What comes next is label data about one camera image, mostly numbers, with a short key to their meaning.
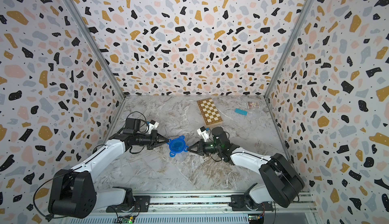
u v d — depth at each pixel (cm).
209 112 109
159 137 78
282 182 43
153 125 80
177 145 82
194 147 78
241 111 113
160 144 77
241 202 75
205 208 73
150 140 73
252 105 116
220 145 67
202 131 79
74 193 40
